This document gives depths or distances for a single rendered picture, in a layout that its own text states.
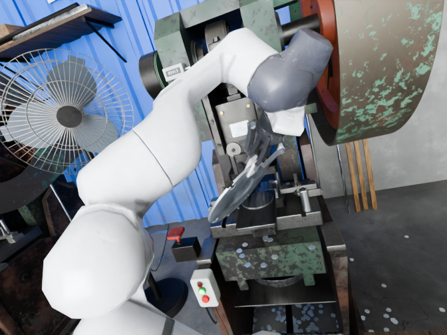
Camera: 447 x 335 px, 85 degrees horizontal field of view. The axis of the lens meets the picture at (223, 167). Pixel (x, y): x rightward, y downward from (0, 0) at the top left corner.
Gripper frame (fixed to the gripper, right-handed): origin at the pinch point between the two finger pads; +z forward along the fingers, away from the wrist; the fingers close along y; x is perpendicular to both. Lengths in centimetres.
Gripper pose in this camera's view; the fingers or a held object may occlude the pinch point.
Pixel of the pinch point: (251, 166)
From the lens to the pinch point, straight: 74.3
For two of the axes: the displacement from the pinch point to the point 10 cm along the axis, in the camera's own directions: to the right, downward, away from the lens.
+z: -2.3, 6.2, 7.5
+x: -6.9, 4.5, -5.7
